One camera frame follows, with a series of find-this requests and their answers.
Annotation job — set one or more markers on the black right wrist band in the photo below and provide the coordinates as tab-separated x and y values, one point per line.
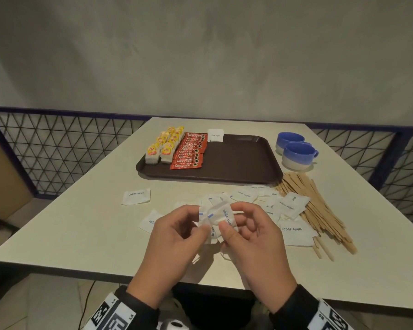
292	312

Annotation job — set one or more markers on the black left wrist band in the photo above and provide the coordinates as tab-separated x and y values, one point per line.
137	312

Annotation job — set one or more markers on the pile of wooden stir sticks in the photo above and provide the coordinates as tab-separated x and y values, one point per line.
323	216

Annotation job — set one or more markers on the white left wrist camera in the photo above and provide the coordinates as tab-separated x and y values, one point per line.
173	324

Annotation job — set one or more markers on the white paper sugar packet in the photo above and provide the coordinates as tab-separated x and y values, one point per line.
206	219
222	213

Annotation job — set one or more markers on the person's right hand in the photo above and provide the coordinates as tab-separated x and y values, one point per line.
261	257

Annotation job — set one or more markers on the row of red coffee sachets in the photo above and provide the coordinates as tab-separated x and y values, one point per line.
189	158

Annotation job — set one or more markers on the dark brown tray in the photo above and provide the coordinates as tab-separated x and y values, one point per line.
244	161

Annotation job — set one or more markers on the stack of white sugar packets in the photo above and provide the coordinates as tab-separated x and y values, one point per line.
215	135

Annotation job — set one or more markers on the light wooden cabinet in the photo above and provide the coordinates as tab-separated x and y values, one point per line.
3	182

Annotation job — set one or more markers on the person's left hand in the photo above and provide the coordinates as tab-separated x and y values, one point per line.
165	254

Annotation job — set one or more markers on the pile of white sugar packets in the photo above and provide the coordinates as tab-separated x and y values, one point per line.
136	197

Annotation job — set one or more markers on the blue and white mug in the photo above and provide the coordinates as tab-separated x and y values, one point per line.
297	154
289	138

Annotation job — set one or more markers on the black wrist band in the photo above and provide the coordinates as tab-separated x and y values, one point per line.
137	312
292	312

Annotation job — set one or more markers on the row of tea bags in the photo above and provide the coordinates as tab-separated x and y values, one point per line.
166	157
151	158

